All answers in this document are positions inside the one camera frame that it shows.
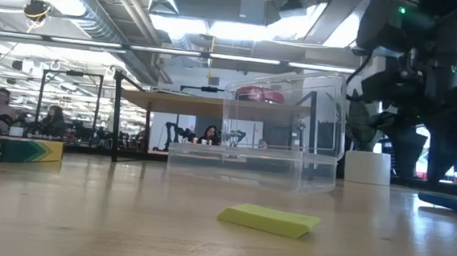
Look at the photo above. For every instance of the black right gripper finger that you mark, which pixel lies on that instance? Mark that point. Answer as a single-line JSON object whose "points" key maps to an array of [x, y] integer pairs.
{"points": [[453, 139], [406, 144]]}

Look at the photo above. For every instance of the yellow-green sticky note pad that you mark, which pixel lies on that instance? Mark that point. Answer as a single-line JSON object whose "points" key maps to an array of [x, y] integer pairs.
{"points": [[270, 219]]}

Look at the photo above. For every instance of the clear plastic pencil box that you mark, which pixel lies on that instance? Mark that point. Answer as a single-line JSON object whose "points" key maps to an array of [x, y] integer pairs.
{"points": [[250, 166]]}

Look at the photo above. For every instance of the green yellow crayon box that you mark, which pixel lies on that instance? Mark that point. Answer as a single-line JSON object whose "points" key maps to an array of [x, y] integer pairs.
{"points": [[17, 150]]}

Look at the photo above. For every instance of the black background robot arm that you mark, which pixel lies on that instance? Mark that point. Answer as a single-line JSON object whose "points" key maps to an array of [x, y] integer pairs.
{"points": [[177, 134]]}

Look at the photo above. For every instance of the white round plant pot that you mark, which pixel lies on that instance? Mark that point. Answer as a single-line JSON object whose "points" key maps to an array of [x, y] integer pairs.
{"points": [[367, 168]]}

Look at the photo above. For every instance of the green snake plant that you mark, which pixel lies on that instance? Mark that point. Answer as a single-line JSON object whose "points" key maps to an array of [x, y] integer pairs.
{"points": [[359, 125]]}

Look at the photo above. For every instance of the red stapler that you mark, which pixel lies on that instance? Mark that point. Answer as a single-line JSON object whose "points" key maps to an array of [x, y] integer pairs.
{"points": [[259, 94]]}

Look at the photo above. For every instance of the black frame stand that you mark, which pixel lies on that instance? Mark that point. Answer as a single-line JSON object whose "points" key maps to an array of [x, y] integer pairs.
{"points": [[42, 99]]}

